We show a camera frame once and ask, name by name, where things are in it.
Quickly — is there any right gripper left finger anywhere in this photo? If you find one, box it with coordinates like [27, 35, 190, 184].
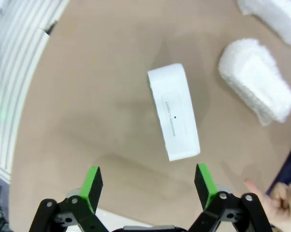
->
[29, 166, 110, 232]

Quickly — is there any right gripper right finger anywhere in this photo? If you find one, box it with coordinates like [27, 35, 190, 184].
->
[188, 163, 273, 232]

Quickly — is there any white unwrapped digital clock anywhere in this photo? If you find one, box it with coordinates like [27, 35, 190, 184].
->
[147, 63, 201, 162]

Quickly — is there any bubble-wrapped clock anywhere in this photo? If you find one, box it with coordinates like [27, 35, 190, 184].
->
[218, 37, 291, 126]
[237, 0, 291, 46]

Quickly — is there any person's left hand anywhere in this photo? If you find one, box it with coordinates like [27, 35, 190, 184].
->
[243, 178, 291, 232]

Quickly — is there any clear plastic container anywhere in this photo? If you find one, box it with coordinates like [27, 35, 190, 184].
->
[94, 207, 151, 228]

